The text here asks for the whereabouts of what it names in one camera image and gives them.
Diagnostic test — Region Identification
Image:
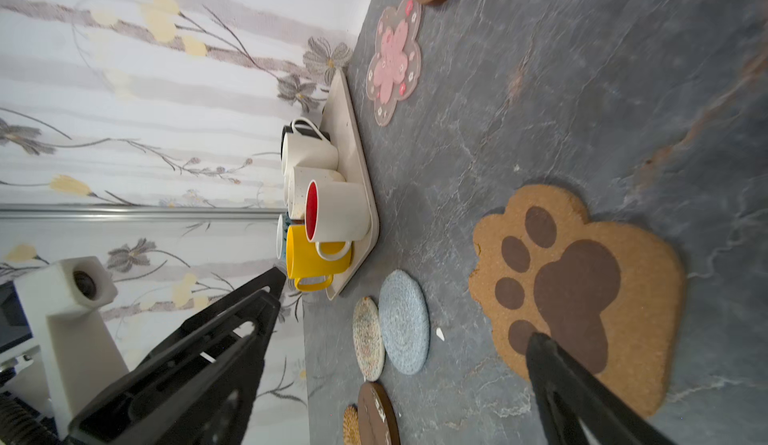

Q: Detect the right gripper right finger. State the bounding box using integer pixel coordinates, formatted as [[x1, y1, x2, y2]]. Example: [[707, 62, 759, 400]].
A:
[[526, 332, 671, 444]]

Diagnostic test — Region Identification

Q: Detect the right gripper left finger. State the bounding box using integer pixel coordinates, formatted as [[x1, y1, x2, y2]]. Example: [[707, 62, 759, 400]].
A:
[[67, 267, 286, 444]]

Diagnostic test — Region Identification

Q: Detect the brown paw cork coaster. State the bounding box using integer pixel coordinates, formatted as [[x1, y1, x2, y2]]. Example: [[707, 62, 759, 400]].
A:
[[468, 184, 686, 417]]

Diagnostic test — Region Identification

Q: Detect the wicker rattan round coaster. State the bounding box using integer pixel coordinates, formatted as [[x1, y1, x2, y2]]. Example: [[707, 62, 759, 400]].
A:
[[342, 405, 361, 445]]

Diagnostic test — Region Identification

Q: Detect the multicolour woven round coaster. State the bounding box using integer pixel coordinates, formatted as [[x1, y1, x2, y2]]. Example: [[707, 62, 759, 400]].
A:
[[352, 297, 386, 382]]

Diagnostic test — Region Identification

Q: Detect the light blue woven coaster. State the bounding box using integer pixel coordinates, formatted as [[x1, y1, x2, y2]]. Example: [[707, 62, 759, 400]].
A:
[[379, 270, 430, 375]]

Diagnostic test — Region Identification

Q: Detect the glossy brown round coaster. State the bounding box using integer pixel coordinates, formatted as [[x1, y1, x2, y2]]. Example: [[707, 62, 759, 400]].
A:
[[357, 382, 401, 445]]

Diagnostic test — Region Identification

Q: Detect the pink flower silicone coaster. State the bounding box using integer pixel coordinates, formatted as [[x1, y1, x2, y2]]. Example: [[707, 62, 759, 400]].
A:
[[365, 0, 423, 127]]

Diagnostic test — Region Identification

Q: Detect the yellow mug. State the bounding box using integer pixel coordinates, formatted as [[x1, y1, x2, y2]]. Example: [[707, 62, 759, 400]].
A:
[[286, 225, 352, 293]]

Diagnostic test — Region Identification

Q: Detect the blue patterned mug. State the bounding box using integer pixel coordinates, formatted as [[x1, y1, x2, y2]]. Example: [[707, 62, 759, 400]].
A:
[[275, 212, 293, 260]]

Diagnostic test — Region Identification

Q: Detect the white mug red inside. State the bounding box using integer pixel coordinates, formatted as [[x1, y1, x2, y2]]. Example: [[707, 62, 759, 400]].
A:
[[305, 180, 371, 244]]

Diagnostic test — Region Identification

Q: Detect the speckled white mug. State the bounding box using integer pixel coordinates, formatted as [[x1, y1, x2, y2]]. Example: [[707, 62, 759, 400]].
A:
[[285, 166, 347, 221]]

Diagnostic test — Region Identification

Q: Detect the plain white mug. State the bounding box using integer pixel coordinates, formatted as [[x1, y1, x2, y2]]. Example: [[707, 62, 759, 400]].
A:
[[280, 117, 339, 175]]

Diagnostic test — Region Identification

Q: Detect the black mug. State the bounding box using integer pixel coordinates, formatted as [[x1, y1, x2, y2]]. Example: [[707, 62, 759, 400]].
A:
[[280, 123, 332, 154]]

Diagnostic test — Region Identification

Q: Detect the beige rectangular serving tray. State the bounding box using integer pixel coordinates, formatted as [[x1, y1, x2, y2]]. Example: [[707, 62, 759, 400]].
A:
[[320, 70, 380, 301]]

